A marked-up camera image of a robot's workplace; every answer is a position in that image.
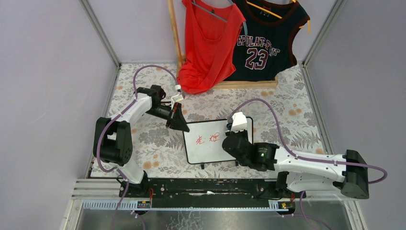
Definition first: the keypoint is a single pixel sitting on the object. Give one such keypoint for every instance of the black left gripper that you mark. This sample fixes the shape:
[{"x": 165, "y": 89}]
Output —
[{"x": 173, "y": 115}]

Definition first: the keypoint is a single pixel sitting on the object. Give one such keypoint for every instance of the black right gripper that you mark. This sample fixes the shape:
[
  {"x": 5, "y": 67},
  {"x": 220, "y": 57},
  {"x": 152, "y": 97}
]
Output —
[{"x": 231, "y": 143}]

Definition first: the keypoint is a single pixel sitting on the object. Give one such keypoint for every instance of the black-framed whiteboard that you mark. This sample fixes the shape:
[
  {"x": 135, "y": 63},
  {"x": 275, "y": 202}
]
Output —
[{"x": 203, "y": 143}]

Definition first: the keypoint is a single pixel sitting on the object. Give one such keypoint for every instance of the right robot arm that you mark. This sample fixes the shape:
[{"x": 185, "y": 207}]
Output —
[{"x": 300, "y": 171}]

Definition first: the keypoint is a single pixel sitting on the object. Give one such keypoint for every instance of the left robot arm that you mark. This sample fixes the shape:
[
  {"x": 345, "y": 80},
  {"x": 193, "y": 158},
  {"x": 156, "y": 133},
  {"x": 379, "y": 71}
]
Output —
[{"x": 113, "y": 145}]

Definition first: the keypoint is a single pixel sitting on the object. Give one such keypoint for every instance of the wooden clothes rack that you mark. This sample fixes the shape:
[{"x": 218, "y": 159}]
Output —
[{"x": 203, "y": 63}]

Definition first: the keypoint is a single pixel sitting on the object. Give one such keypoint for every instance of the red tank top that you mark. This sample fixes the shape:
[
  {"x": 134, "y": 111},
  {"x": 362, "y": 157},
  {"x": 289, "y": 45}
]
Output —
[{"x": 209, "y": 44}]

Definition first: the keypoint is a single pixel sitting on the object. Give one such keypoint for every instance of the black number 23 jersey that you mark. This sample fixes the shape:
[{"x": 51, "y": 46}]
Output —
[{"x": 267, "y": 49}]

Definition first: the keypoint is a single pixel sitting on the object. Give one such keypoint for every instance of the grey clothes hanger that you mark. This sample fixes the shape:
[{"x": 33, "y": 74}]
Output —
[{"x": 244, "y": 25}]

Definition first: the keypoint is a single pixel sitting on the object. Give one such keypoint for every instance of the yellow clothes hanger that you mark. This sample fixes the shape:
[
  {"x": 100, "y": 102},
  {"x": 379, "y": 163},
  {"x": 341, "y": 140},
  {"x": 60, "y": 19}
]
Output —
[{"x": 267, "y": 9}]

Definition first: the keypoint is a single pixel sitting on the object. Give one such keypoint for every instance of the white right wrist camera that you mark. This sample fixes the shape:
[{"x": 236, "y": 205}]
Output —
[{"x": 237, "y": 122}]

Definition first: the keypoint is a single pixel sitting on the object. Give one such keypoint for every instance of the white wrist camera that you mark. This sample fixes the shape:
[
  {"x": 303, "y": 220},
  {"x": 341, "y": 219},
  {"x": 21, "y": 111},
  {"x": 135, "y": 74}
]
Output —
[
  {"x": 237, "y": 122},
  {"x": 177, "y": 98}
]

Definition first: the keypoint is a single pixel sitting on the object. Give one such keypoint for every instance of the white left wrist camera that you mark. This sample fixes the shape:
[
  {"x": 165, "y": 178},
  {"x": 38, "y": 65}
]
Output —
[{"x": 177, "y": 98}]

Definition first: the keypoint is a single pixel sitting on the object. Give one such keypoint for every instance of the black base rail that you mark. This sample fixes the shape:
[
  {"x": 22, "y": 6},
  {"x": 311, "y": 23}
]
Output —
[{"x": 211, "y": 193}]

